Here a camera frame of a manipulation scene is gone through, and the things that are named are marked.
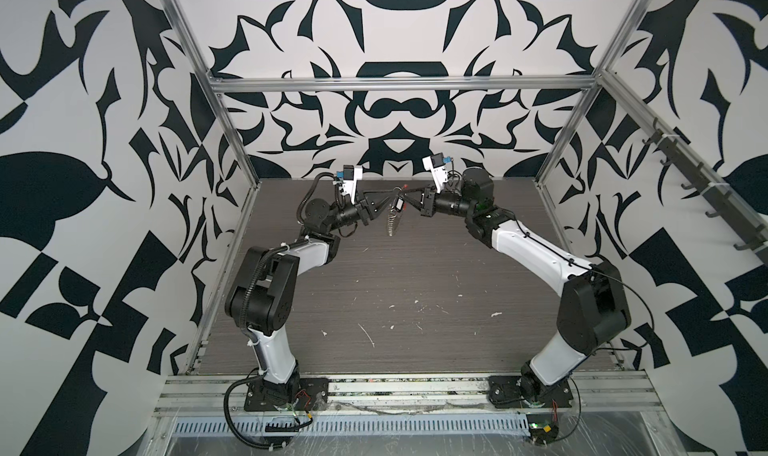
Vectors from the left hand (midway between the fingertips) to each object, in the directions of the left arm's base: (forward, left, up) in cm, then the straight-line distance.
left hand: (395, 189), depth 75 cm
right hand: (0, -2, -1) cm, 2 cm away
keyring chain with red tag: (-1, -1, -5) cm, 5 cm away
